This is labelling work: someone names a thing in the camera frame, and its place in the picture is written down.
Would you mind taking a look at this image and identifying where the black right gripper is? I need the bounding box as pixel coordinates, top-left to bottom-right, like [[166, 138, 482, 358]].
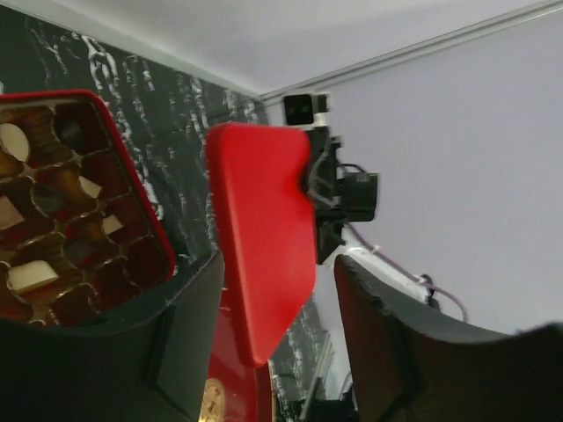
[[303, 127, 379, 264]]

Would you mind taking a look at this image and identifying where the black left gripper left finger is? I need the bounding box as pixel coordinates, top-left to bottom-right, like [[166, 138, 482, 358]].
[[1, 251, 224, 421]]

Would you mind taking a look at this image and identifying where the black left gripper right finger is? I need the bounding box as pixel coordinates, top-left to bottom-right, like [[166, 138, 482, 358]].
[[333, 256, 562, 421]]

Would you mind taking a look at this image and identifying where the red box lid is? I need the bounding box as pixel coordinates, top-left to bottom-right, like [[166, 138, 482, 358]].
[[206, 123, 317, 367]]

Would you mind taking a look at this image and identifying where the white rectangular chocolate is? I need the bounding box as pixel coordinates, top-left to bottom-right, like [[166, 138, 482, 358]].
[[7, 260, 58, 294], [78, 176, 102, 199]]

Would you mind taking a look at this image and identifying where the red compartment chocolate box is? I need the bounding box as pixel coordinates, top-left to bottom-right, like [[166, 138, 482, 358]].
[[1, 90, 176, 327]]

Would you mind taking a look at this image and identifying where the brown striped rectangular chocolate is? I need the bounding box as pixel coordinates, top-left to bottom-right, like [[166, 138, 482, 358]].
[[0, 196, 25, 230]]

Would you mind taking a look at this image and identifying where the dark round chocolate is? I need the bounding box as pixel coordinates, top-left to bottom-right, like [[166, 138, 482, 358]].
[[54, 118, 84, 152]]

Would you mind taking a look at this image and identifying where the white oval chocolate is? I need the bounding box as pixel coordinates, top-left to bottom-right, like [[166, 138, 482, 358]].
[[0, 123, 31, 163]]

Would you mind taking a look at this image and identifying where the round red lacquer tray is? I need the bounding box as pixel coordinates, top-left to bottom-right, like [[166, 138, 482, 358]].
[[199, 287, 276, 422]]

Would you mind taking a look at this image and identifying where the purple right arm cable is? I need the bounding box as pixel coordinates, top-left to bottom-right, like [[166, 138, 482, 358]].
[[347, 222, 468, 322]]

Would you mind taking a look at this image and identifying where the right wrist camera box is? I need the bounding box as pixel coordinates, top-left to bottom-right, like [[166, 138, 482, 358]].
[[282, 92, 332, 127]]

